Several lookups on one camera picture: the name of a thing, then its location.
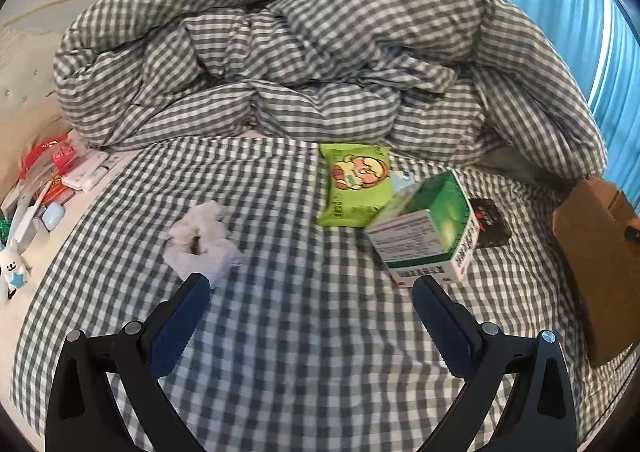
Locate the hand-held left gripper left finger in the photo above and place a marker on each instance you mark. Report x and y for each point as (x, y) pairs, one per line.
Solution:
(177, 322)

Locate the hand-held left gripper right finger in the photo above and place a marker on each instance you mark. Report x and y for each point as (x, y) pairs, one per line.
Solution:
(442, 322)

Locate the white tissue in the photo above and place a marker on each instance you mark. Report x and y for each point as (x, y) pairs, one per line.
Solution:
(202, 244)

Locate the green and white medicine box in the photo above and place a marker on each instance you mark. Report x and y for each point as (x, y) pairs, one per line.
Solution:
(425, 234)

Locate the small black packet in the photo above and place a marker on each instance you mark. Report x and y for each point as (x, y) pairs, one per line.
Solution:
(491, 227)

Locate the green cartoon wet wipes pack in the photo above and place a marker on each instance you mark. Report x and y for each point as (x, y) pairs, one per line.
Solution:
(356, 184)

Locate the brown cardboard box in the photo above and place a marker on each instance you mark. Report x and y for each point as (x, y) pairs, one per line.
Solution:
(597, 272)

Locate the grey checkered bed sheet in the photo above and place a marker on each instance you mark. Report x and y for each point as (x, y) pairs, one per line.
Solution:
(300, 312)

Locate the light blue small case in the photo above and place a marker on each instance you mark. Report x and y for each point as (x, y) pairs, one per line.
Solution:
(52, 217)

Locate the white power strip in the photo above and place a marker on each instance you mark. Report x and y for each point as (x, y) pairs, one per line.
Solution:
(90, 170)

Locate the white cartoon plush toy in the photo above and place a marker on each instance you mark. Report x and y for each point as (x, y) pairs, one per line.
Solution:
(11, 267)

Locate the red patterned packet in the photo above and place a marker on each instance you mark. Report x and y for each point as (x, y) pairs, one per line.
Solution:
(57, 151)

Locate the grey checkered duvet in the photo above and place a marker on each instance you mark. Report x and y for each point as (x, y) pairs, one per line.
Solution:
(300, 56)

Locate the blue curtain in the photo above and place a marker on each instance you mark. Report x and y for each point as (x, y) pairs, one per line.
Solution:
(555, 11)

